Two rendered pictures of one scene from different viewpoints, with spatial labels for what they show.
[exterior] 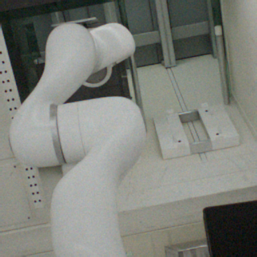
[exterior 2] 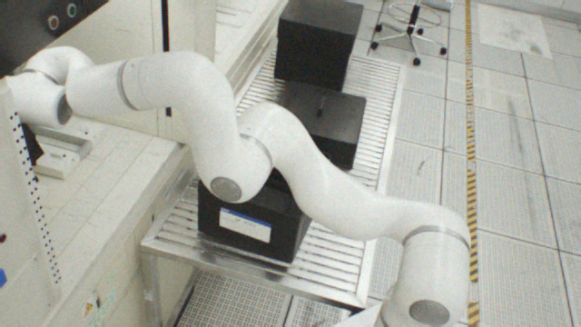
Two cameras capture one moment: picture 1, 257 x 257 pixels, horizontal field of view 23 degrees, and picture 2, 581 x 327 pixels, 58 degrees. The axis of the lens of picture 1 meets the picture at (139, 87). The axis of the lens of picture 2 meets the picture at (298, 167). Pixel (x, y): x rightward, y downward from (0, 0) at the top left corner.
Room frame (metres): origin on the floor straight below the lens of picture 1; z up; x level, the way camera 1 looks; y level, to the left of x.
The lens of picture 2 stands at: (0.77, 0.80, 1.83)
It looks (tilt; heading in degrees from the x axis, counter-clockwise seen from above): 40 degrees down; 279
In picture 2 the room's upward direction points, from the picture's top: 10 degrees clockwise
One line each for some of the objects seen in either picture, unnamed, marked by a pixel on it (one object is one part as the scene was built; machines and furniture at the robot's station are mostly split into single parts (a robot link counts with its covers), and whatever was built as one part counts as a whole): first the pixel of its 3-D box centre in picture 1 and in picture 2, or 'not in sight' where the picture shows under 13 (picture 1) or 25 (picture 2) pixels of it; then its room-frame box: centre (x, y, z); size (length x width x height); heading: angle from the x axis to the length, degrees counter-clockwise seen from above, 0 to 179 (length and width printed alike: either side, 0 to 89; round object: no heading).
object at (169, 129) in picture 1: (193, 128); (50, 140); (1.61, -0.13, 0.89); 0.22 x 0.21 x 0.04; 2
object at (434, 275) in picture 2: not in sight; (424, 294); (0.61, 0.15, 1.07); 0.19 x 0.12 x 0.24; 89
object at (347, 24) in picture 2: not in sight; (318, 41); (1.09, -1.08, 0.89); 0.29 x 0.29 x 0.25; 3
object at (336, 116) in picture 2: not in sight; (319, 118); (0.97, -0.65, 0.83); 0.29 x 0.29 x 0.13; 3
